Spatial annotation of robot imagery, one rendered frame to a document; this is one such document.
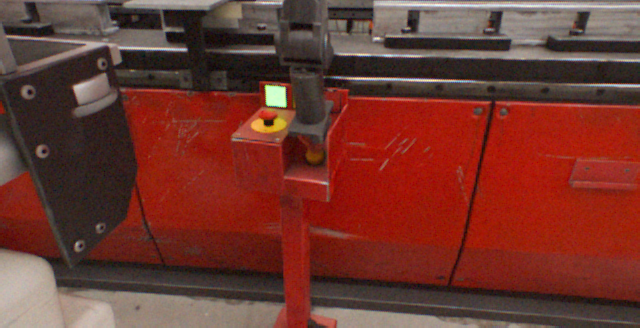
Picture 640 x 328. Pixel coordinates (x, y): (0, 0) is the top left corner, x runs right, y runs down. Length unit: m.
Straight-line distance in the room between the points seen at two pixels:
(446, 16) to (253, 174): 0.63
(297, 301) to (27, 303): 0.78
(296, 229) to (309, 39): 0.46
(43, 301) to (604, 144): 1.15
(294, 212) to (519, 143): 0.59
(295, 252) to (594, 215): 0.81
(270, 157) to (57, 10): 0.80
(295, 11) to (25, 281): 0.47
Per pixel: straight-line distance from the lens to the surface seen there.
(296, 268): 1.02
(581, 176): 1.25
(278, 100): 0.91
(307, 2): 0.64
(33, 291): 0.41
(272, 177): 0.81
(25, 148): 0.35
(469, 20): 1.13
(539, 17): 1.18
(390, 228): 1.23
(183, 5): 0.91
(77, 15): 1.34
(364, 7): 1.35
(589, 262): 1.46
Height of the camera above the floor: 1.13
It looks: 28 degrees down
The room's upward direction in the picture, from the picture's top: straight up
